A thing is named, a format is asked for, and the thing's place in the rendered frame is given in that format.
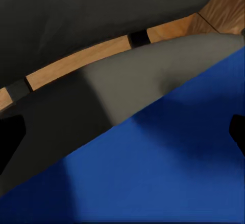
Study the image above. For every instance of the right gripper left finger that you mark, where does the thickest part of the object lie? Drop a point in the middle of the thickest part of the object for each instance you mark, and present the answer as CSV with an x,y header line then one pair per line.
x,y
12,131

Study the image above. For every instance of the folder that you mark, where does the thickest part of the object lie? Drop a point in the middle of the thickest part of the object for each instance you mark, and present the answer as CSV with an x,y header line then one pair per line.
x,y
173,162

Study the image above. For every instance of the bookcase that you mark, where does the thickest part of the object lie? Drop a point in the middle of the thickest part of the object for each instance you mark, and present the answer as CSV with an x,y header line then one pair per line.
x,y
174,28

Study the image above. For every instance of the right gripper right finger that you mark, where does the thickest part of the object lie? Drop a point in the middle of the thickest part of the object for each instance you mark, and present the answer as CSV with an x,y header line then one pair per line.
x,y
237,131

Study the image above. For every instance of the swivel chair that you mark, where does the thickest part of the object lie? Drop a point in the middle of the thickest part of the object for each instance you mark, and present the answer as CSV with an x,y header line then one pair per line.
x,y
70,111

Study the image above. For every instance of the cabinet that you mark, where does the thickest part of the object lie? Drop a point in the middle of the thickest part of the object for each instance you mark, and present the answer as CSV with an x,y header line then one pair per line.
x,y
219,16

